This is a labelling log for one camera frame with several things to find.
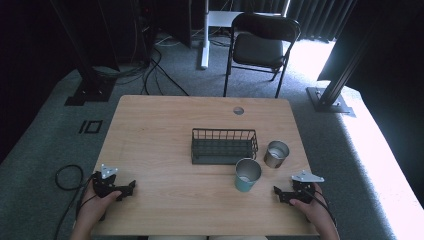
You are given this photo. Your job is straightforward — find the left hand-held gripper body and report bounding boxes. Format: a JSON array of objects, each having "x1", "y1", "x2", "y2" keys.
[{"x1": 91, "y1": 163, "x2": 126, "y2": 199}]

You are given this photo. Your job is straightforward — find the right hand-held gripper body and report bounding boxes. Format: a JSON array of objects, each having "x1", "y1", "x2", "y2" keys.
[{"x1": 284, "y1": 170, "x2": 325, "y2": 204}]

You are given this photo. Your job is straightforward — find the silver metal cup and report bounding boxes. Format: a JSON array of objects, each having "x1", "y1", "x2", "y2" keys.
[{"x1": 263, "y1": 140, "x2": 291, "y2": 169}]

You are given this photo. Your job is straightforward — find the teal metal cup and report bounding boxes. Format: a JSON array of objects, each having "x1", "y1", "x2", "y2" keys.
[{"x1": 233, "y1": 157, "x2": 263, "y2": 193}]

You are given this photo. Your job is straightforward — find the black wire basket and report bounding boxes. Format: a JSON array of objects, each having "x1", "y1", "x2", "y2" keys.
[{"x1": 190, "y1": 128, "x2": 259, "y2": 166}]

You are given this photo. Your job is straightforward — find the person's left hand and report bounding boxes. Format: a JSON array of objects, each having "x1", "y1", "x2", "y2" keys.
[{"x1": 77, "y1": 189, "x2": 123, "y2": 226}]

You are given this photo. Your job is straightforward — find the person's right hand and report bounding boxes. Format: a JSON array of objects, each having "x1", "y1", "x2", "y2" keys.
[{"x1": 289, "y1": 182, "x2": 338, "y2": 232}]

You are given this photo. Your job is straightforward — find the black metal stand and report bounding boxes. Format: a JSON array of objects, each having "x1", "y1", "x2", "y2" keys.
[
  {"x1": 305, "y1": 13, "x2": 381, "y2": 118},
  {"x1": 49, "y1": 0, "x2": 117, "y2": 107}
]

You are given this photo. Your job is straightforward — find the black folding chair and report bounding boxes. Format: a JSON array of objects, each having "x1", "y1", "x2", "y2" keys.
[{"x1": 222, "y1": 12, "x2": 302, "y2": 99}]

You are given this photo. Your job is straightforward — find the dark cabinet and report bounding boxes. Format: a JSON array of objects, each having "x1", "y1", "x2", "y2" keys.
[{"x1": 139, "y1": 0, "x2": 193, "y2": 49}]

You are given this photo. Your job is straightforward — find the dark curtain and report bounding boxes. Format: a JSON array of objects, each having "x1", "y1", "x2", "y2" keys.
[{"x1": 286, "y1": 0, "x2": 355, "y2": 43}]

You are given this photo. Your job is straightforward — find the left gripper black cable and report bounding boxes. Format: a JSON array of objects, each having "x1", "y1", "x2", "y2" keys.
[{"x1": 54, "y1": 164, "x2": 98, "y2": 240}]

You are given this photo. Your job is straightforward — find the bundle of floor cables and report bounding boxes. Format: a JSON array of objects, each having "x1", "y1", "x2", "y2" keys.
[{"x1": 92, "y1": 31, "x2": 192, "y2": 98}]

